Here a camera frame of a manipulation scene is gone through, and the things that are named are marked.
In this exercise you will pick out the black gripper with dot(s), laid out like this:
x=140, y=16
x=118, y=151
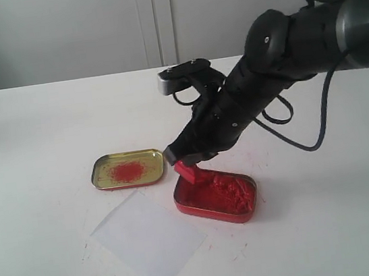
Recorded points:
x=243, y=96

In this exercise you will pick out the red stamp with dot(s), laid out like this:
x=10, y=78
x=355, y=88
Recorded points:
x=192, y=174

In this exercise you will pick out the red ink tin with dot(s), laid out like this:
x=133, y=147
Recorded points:
x=217, y=195

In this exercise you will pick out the white paper sheet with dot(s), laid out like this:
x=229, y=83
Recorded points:
x=147, y=237

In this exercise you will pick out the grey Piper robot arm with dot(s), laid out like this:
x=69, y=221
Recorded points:
x=280, y=50

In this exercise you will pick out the gold tin lid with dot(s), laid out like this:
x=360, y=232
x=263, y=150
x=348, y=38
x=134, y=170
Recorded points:
x=128, y=169

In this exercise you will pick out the white cabinet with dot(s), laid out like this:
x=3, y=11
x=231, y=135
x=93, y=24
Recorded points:
x=53, y=40

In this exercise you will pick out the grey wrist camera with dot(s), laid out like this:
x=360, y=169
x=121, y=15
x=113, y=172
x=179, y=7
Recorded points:
x=177, y=78

